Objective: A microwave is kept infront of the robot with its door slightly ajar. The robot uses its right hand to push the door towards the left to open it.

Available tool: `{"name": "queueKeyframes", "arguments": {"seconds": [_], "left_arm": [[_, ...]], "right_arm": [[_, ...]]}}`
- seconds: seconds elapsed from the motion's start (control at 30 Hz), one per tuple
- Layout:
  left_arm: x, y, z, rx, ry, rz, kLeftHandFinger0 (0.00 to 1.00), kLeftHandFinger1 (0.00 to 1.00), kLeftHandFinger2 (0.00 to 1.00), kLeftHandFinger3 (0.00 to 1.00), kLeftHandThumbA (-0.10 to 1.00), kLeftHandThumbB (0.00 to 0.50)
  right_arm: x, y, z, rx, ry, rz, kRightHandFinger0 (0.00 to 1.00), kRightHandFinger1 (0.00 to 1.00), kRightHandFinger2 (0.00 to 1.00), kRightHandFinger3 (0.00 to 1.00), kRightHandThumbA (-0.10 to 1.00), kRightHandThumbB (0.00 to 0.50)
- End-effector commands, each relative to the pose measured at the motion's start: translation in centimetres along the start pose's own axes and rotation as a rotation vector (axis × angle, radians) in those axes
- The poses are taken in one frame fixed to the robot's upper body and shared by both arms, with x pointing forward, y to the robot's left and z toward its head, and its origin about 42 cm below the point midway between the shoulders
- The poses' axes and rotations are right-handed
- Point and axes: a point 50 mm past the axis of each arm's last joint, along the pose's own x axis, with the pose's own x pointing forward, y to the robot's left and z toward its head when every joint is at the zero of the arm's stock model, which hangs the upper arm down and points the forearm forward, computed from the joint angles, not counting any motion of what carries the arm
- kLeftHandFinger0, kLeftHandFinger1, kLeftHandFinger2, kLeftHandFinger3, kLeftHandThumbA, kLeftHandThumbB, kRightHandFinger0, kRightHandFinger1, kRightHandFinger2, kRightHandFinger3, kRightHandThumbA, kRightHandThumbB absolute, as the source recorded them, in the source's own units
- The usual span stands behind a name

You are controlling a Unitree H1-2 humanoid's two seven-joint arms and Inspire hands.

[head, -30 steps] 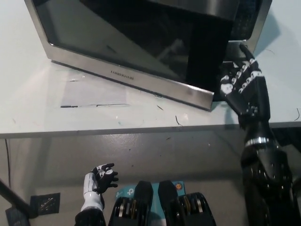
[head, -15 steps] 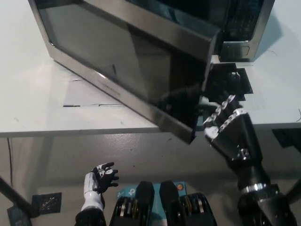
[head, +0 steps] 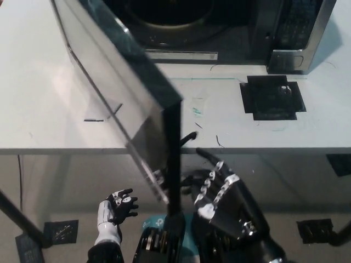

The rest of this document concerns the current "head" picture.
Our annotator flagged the right white-black robot hand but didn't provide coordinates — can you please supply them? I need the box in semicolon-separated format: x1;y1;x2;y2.
179;131;268;242

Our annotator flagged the left white-black robot hand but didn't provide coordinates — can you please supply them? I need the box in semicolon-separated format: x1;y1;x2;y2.
97;188;139;228

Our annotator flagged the black robot torso, teal top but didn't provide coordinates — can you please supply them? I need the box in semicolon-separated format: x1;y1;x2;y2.
133;211;261;263

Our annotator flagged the glass microwave turntable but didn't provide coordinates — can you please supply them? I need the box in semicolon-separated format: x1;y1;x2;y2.
128;0;210;31

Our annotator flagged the black square floor marker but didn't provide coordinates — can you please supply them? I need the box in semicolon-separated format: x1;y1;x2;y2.
15;233;45;263
43;219;80;245
296;218;335;245

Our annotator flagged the grey glossy film rectangle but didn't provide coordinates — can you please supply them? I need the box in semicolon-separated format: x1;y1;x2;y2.
83;95;123;122

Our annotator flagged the black table leg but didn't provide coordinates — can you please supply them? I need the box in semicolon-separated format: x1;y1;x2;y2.
0;188;46;249
327;210;351;247

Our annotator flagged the black tape patch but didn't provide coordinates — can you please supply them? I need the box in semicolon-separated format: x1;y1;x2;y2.
239;75;307;121

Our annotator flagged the dark box under table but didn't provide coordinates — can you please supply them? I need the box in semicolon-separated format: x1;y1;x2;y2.
325;154;351;178

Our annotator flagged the thin black cable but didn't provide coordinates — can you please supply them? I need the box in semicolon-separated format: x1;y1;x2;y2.
16;155;23;198

